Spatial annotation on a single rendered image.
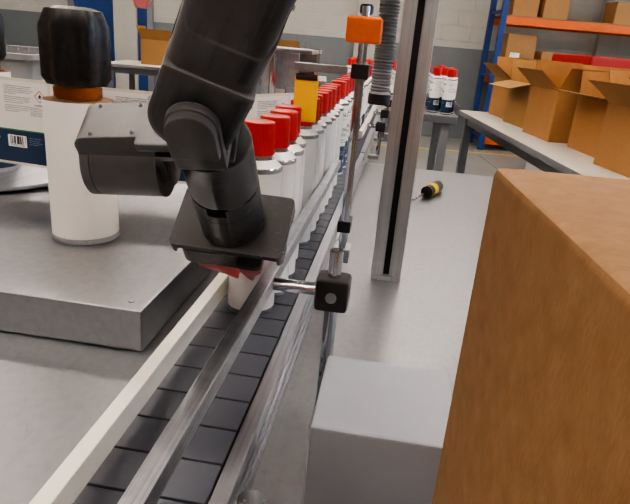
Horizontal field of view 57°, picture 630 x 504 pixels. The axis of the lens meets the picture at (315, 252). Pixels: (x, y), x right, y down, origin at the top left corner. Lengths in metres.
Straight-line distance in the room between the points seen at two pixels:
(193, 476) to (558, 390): 0.30
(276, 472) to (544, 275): 0.36
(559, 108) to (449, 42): 5.46
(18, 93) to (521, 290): 1.00
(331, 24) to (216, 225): 7.87
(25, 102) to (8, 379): 0.58
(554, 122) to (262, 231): 2.68
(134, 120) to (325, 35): 7.90
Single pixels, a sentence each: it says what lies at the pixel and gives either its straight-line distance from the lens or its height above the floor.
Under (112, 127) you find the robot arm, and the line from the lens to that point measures 0.45.
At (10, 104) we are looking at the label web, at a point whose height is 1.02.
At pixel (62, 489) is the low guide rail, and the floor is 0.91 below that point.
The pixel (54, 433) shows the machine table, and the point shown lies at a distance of 0.57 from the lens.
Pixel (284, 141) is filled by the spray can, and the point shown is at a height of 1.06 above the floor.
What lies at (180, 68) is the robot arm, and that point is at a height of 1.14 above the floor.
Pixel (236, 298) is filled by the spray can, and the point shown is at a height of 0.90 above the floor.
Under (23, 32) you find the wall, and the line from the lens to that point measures 9.25.
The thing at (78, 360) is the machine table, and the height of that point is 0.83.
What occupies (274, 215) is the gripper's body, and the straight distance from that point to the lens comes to 0.52.
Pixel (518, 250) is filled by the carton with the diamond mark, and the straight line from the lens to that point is 0.22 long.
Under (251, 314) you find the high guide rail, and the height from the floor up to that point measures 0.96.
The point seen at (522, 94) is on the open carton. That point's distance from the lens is 3.64.
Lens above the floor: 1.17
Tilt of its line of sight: 20 degrees down
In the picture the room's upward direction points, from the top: 5 degrees clockwise
